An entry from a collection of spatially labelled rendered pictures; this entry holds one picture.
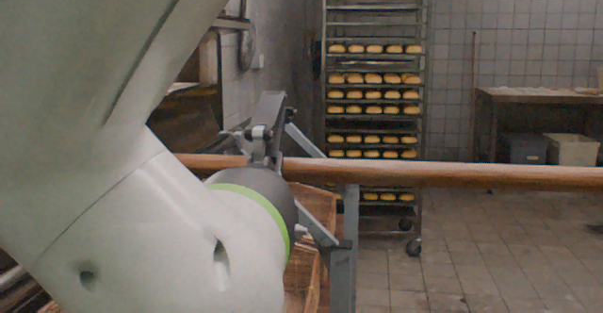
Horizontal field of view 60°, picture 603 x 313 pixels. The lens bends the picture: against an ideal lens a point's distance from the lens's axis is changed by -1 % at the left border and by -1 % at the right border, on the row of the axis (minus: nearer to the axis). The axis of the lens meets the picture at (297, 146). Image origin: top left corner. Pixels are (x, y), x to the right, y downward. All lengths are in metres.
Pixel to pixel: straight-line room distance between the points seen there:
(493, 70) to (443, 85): 0.51
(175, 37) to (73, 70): 0.04
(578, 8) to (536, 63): 0.63
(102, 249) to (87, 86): 0.09
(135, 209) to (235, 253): 0.06
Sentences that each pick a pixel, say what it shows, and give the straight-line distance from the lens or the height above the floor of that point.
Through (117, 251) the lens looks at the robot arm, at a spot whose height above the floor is 1.25.
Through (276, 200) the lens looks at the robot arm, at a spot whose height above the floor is 1.23.
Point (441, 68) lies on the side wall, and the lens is 5.63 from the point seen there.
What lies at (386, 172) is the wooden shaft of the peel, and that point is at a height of 1.19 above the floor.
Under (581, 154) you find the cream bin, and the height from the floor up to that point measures 0.36.
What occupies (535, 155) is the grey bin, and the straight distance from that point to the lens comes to 5.22.
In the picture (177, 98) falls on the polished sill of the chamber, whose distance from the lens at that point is 1.77.
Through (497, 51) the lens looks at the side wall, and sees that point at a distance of 5.72.
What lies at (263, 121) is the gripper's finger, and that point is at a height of 1.27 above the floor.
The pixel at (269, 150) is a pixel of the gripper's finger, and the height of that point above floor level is 1.24.
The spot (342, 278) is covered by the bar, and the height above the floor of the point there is 0.89.
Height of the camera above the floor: 1.34
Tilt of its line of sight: 11 degrees down
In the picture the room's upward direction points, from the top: straight up
